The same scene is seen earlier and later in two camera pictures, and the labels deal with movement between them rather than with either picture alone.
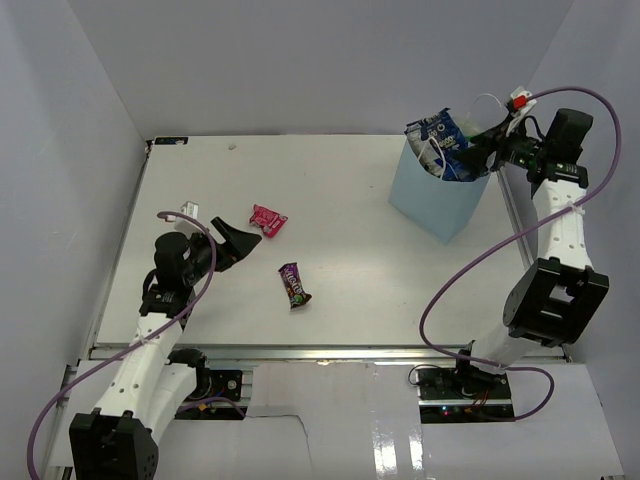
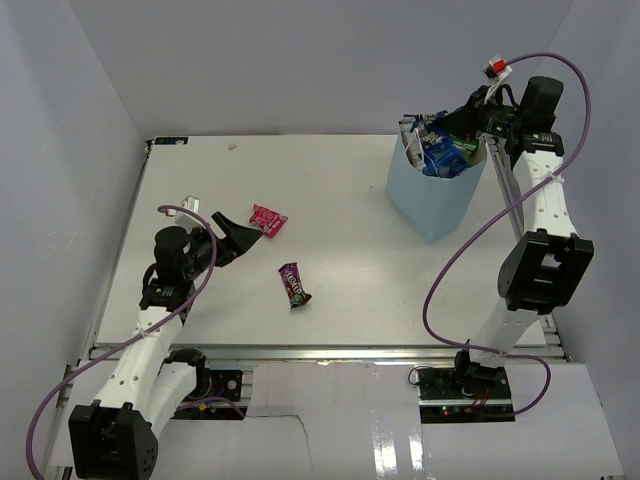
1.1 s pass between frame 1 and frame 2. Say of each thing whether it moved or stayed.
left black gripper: stayed
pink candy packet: stayed
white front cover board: stayed
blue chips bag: moved
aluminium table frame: stayed
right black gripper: moved
